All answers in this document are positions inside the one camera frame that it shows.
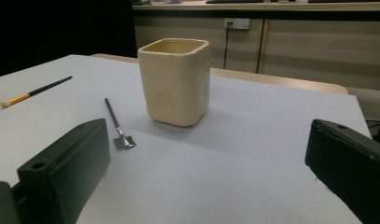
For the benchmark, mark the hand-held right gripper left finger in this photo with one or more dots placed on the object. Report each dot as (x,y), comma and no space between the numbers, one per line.
(66,168)

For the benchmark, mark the beige panelled cabinet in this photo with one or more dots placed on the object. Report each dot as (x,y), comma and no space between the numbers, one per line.
(318,53)

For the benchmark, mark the makeup brush with orange ferrule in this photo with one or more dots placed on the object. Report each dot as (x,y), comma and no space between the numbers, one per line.
(38,91)

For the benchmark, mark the black curtain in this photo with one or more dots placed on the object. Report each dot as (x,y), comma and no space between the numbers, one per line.
(53,28)

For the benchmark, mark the wooden table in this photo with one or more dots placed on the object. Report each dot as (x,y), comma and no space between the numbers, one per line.
(271,79)

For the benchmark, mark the thin black brush silver head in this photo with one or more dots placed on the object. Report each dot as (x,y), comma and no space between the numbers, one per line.
(113,115)

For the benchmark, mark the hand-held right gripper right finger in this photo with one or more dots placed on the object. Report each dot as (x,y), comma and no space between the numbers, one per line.
(349,168)

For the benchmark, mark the cream square cup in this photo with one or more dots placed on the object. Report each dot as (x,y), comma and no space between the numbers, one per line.
(175,87)

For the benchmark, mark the white wall socket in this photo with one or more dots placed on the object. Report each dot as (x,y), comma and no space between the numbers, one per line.
(239,23)

